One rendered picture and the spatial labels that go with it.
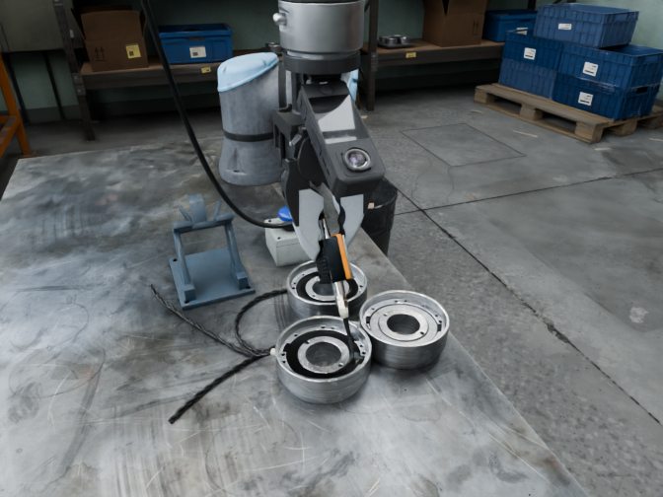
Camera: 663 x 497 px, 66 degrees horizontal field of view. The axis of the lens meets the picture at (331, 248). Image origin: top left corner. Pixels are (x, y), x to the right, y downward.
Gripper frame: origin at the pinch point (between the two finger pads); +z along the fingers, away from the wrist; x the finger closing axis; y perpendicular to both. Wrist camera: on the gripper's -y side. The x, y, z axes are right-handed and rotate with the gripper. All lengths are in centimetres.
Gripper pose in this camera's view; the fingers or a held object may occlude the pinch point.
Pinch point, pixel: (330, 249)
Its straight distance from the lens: 55.3
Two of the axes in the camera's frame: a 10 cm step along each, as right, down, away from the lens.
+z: 0.0, 8.6, 5.2
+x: -9.2, 2.0, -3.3
